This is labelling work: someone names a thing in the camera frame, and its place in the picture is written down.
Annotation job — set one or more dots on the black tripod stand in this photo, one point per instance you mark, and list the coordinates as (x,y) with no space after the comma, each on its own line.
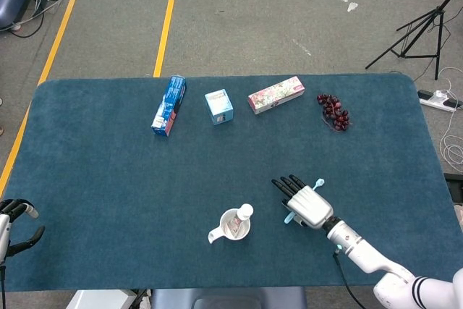
(439,16)

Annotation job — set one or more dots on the blue table cloth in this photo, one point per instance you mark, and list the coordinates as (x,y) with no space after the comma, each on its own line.
(126,186)

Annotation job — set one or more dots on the white robot base panel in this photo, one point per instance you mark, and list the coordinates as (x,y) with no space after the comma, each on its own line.
(101,300)

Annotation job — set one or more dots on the red grape bunch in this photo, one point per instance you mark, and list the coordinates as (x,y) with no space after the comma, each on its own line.
(334,111)

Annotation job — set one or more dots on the floral toothpaste carton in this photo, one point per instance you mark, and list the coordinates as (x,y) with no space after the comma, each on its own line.
(275,95)

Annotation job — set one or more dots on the blue cookie box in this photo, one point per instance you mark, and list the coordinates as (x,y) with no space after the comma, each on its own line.
(170,106)

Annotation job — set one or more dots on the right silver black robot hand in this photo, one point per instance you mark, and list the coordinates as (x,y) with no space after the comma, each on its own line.
(311,207)

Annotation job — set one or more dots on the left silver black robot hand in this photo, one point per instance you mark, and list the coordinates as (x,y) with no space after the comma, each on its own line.
(4,233)

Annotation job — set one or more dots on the floral toothpaste tube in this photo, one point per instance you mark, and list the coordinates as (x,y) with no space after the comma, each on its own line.
(245,212)

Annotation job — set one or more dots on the light blue toothbrush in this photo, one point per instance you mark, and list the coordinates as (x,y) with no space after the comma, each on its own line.
(318,183)

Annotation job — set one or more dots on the white power strip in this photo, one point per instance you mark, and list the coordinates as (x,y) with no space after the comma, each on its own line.
(434,101)

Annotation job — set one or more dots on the small light blue carton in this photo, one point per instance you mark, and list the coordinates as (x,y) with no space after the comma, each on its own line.
(218,106)

